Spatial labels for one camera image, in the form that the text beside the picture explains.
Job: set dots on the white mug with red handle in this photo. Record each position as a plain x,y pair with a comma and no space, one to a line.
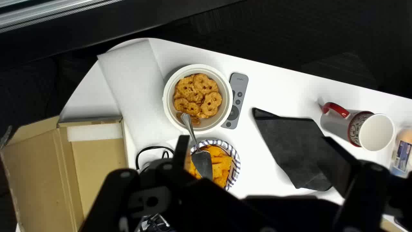
364,128

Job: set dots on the white foam sheet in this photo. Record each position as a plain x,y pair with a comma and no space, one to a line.
127,81

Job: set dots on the white bowl of pretzels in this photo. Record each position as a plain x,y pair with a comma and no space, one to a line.
202,91

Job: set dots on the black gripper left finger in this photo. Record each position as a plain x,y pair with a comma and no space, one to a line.
132,201

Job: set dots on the metal spoon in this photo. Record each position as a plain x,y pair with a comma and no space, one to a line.
202,158

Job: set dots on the small labelled container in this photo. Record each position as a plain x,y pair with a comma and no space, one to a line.
401,157

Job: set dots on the grey remote control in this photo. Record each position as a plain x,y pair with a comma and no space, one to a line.
239,83

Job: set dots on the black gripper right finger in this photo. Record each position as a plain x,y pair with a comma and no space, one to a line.
364,185

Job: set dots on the dark grey folded cloth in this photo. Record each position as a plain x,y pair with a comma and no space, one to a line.
298,145

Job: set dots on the brown cardboard box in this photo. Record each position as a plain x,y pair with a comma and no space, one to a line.
56,168

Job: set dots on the patterned plate of orange chips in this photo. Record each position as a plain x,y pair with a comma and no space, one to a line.
226,161

